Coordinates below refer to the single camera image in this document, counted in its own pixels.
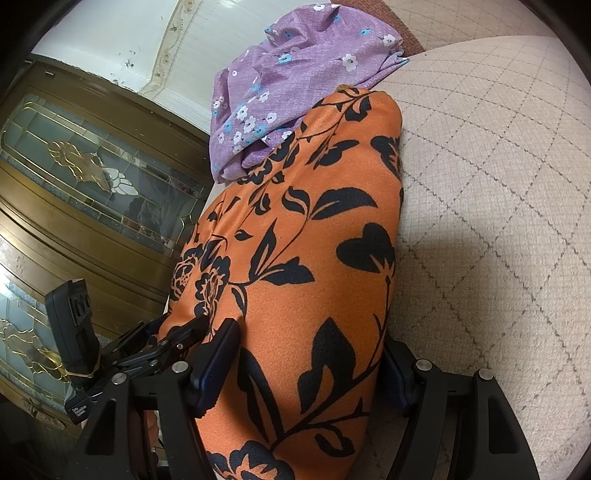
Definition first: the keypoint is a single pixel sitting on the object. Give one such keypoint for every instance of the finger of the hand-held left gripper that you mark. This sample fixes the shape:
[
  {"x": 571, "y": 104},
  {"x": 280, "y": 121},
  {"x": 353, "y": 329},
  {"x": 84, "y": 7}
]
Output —
[
  {"x": 184, "y": 332},
  {"x": 147, "y": 360}
]

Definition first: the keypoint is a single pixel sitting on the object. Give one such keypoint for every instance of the beige quilted sofa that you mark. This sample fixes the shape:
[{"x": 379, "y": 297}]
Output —
[{"x": 498, "y": 184}]

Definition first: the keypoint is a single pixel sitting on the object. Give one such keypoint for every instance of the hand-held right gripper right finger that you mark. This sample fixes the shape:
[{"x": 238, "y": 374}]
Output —
[{"x": 393, "y": 376}]

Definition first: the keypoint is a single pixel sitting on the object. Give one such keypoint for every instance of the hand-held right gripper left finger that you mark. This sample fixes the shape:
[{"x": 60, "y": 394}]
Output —
[{"x": 217, "y": 364}]

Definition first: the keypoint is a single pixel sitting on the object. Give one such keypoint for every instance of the orange black floral garment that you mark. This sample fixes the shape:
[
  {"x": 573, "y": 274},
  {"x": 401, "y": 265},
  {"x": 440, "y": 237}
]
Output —
[{"x": 314, "y": 240}]

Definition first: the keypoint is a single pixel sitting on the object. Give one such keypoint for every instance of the wooden cabinet with glass doors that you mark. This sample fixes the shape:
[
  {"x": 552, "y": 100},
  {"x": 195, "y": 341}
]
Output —
[{"x": 92, "y": 184}]

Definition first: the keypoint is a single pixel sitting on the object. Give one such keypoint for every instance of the purple floral garment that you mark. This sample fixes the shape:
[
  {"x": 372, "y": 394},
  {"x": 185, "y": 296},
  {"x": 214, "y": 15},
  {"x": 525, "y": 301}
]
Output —
[{"x": 295, "y": 69}]

